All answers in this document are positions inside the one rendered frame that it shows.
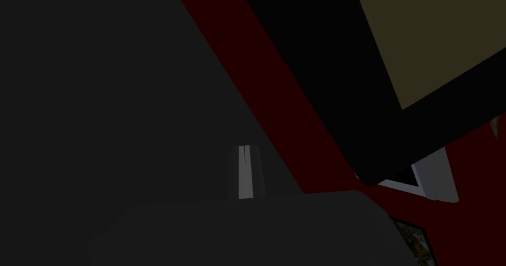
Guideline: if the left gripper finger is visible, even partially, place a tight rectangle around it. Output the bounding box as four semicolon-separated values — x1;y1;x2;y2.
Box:
245;144;267;200
228;144;247;200

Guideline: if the framed picture on wall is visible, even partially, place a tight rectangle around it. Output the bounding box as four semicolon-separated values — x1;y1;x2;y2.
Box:
389;217;439;266

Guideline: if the dark grey flat panel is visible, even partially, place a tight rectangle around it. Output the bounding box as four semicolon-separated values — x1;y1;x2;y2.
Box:
0;0;304;219

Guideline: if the black cupboard with tan panel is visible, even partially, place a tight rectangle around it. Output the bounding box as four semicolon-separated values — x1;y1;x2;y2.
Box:
234;0;506;187

